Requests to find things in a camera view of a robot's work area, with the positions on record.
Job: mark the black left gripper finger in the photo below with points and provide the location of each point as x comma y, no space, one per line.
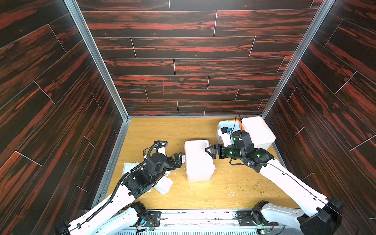
178,163
178,156

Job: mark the white orange handled box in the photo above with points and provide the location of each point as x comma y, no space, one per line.
234,124

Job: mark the pink medicine chest box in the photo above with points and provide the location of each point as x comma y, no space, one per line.
199,164

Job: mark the aluminium frame rail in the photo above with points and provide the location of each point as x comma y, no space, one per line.
89,41
312,29

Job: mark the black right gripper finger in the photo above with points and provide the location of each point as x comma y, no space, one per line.
214,154
214,149

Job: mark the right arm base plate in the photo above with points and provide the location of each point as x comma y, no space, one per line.
251,218

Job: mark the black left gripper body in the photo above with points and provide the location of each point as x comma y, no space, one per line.
168,164

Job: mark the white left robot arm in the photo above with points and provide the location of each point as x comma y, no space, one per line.
120,209

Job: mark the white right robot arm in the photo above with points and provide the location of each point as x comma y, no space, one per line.
316,215

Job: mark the aluminium frame rail left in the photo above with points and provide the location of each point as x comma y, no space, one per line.
89,41

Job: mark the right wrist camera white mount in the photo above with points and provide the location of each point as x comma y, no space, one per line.
224,136

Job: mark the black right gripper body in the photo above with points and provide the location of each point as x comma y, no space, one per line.
223,151

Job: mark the white pink first aid box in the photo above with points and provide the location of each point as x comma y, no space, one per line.
260,133

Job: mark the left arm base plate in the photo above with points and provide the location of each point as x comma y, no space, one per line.
150,220

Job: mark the aluminium frame rail right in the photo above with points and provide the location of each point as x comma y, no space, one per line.
312,29

